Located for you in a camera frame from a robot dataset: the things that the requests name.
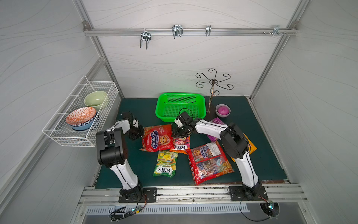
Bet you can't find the orange Fox's candy bag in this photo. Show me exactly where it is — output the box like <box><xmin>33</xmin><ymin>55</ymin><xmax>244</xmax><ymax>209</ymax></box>
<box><xmin>170</xmin><ymin>137</ymin><xmax>190</xmax><ymax>155</ymax></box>

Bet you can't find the red cookie bag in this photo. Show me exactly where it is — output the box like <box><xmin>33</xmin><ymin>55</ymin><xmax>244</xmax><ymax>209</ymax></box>
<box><xmin>140</xmin><ymin>124</ymin><xmax>174</xmax><ymax>152</ymax></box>

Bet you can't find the green plastic basket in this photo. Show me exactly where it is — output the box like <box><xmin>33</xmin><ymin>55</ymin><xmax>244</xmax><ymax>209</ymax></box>
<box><xmin>155</xmin><ymin>93</ymin><xmax>207</xmax><ymax>122</ymax></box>

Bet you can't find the green Fox's candy bag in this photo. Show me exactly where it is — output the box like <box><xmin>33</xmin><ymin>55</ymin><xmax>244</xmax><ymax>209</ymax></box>
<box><xmin>153</xmin><ymin>151</ymin><xmax>178</xmax><ymax>178</ymax></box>

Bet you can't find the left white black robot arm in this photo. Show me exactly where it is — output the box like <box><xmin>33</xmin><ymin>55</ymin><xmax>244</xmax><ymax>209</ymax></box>
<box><xmin>96</xmin><ymin>111</ymin><xmax>144</xmax><ymax>198</ymax></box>

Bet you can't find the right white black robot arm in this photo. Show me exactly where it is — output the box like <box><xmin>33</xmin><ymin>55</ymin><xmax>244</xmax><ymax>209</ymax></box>
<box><xmin>173</xmin><ymin>112</ymin><xmax>262</xmax><ymax>200</ymax></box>

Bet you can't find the purple snack bag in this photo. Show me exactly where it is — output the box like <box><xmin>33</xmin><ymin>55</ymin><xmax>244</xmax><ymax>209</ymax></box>
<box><xmin>207</xmin><ymin>117</ymin><xmax>225</xmax><ymax>142</ymax></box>

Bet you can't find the dark green table mat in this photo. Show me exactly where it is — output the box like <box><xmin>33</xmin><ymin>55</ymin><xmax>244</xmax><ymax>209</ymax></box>
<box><xmin>95</xmin><ymin>96</ymin><xmax>288</xmax><ymax>189</ymax></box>

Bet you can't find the purple small bowl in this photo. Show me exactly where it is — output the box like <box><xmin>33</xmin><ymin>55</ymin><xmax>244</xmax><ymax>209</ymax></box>
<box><xmin>215</xmin><ymin>104</ymin><xmax>231</xmax><ymax>118</ymax></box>

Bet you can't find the large red candy bag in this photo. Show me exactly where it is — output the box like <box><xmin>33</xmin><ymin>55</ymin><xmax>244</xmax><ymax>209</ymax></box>
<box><xmin>186</xmin><ymin>141</ymin><xmax>234</xmax><ymax>185</ymax></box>

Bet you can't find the blue bowl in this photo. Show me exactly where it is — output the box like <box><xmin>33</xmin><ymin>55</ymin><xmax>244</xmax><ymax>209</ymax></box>
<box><xmin>69</xmin><ymin>117</ymin><xmax>96</xmax><ymax>131</ymax></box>

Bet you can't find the light green bowl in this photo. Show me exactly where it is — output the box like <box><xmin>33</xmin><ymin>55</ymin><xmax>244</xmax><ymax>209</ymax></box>
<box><xmin>84</xmin><ymin>91</ymin><xmax>108</xmax><ymax>111</ymax></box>

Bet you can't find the orange patterned bowl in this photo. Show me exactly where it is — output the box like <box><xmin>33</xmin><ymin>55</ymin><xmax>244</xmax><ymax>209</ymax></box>
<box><xmin>65</xmin><ymin>107</ymin><xmax>97</xmax><ymax>125</ymax></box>

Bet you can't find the black metal mug tree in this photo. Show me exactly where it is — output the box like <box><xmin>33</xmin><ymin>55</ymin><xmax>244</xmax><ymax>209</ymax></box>
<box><xmin>195</xmin><ymin>68</ymin><xmax>234</xmax><ymax>120</ymax></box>

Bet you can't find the yellow orange snack bag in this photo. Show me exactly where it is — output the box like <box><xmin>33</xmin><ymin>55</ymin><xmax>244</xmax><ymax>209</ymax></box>
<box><xmin>226</xmin><ymin>134</ymin><xmax>257</xmax><ymax>159</ymax></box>

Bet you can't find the white perforated vent strip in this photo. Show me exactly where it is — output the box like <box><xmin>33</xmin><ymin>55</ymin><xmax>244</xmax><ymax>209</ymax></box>
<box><xmin>86</xmin><ymin>203</ymin><xmax>250</xmax><ymax>216</ymax></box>

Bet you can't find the metal double hook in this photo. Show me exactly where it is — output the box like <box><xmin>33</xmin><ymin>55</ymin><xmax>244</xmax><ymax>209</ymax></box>
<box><xmin>139</xmin><ymin>31</ymin><xmax>152</xmax><ymax>49</ymax></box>

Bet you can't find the metal loop hook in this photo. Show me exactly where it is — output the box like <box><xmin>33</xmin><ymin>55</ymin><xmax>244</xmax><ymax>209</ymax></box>
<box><xmin>172</xmin><ymin>25</ymin><xmax>184</xmax><ymax>39</ymax></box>

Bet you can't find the small metal hook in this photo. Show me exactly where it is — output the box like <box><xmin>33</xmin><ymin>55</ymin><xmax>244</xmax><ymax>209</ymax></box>
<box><xmin>206</xmin><ymin>25</ymin><xmax>211</xmax><ymax>36</ymax></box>

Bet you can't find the metal corner hook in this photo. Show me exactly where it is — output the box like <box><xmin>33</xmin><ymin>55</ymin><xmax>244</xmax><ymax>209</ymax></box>
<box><xmin>263</xmin><ymin>25</ymin><xmax>286</xmax><ymax>37</ymax></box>

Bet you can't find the white wire wall basket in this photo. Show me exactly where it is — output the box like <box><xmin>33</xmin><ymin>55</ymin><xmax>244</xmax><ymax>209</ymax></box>
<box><xmin>43</xmin><ymin>77</ymin><xmax>118</xmax><ymax>147</ymax></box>

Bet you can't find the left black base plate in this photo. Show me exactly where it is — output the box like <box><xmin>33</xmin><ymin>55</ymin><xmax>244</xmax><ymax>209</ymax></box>
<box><xmin>118</xmin><ymin>186</ymin><xmax>157</xmax><ymax>203</ymax></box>

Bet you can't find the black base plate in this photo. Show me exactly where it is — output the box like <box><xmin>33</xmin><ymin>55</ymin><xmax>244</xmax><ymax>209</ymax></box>
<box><xmin>118</xmin><ymin>186</ymin><xmax>157</xmax><ymax>203</ymax></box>
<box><xmin>227</xmin><ymin>185</ymin><xmax>269</xmax><ymax>202</ymax></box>

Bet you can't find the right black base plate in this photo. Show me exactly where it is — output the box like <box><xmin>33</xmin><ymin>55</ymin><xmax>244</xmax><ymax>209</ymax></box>
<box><xmin>227</xmin><ymin>185</ymin><xmax>269</xmax><ymax>202</ymax></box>

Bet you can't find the left cable bundle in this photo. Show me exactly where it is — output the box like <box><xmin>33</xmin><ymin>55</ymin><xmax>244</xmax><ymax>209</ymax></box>
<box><xmin>109</xmin><ymin>193</ymin><xmax>148</xmax><ymax>222</ymax></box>

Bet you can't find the right black cable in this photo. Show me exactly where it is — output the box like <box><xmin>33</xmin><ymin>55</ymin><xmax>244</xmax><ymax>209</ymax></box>
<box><xmin>238</xmin><ymin>195</ymin><xmax>280</xmax><ymax>222</ymax></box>

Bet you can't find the aluminium front frame rail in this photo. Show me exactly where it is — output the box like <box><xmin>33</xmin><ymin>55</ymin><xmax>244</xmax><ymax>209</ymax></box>
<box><xmin>78</xmin><ymin>183</ymin><xmax>308</xmax><ymax>206</ymax></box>

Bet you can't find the aluminium wall rail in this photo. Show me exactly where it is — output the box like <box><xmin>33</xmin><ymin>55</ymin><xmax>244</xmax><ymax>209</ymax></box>
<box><xmin>84</xmin><ymin>28</ymin><xmax>299</xmax><ymax>37</ymax></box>

